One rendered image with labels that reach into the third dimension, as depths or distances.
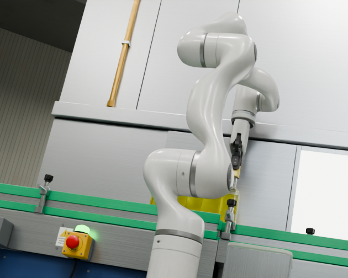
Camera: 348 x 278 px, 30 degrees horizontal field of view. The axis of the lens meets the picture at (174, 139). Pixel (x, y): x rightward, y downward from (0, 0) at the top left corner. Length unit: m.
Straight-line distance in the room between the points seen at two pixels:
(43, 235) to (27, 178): 9.80
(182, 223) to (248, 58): 0.50
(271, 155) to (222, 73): 0.63
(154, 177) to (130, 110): 0.87
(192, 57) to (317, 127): 0.72
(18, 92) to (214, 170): 10.79
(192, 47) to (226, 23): 0.15
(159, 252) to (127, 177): 0.85
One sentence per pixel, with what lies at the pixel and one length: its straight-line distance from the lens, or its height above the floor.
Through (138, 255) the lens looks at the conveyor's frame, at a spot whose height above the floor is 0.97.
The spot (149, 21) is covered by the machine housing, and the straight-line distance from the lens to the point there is 2.66.
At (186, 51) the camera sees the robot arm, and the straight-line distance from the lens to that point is 1.83.
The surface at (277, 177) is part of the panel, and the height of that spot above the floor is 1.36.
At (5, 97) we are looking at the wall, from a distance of 12.21.
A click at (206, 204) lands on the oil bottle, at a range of 2.11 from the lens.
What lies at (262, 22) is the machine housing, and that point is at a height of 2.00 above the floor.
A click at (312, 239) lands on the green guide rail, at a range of 2.05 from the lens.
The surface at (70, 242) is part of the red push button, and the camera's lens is 1.93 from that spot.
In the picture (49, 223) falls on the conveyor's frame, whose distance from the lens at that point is 2.08.
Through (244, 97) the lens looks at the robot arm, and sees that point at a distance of 2.23.
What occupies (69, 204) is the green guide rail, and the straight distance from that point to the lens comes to 2.10.
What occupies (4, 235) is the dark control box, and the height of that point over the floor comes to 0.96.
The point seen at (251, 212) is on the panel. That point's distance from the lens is 2.25.
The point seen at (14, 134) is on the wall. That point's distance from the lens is 12.03.
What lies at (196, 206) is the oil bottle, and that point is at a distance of 2.11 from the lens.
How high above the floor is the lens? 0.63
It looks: 20 degrees up
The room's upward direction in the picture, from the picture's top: 12 degrees clockwise
